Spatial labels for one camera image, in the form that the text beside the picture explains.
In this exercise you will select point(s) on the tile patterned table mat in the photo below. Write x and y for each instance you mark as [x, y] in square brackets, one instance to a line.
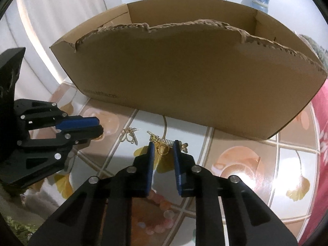
[256, 184]

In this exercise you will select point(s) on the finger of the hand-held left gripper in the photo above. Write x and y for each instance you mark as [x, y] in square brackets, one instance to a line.
[76, 123]
[84, 135]

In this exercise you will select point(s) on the pink floral blanket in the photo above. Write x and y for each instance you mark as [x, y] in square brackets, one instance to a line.
[320, 158]

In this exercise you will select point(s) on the small metal earring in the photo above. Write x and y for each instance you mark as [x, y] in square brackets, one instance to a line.
[132, 135]

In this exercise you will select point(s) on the green fuzzy mat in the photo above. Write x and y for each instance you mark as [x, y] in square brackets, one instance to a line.
[20, 225]

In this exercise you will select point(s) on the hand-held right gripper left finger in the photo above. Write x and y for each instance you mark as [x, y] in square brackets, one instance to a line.
[151, 166]

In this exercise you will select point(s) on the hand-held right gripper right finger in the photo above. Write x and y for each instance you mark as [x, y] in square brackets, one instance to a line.
[178, 166]

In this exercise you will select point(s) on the white curtain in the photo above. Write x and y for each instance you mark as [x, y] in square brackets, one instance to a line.
[38, 30]

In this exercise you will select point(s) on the blue water jug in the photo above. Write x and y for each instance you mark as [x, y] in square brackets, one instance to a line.
[260, 1]

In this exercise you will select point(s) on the grey patterned blanket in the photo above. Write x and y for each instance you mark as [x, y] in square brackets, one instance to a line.
[314, 46]

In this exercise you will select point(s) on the gold hair comb clip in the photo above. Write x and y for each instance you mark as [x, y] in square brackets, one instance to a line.
[155, 138]

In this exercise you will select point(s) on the brown cardboard box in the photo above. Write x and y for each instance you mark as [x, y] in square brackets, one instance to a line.
[192, 82]

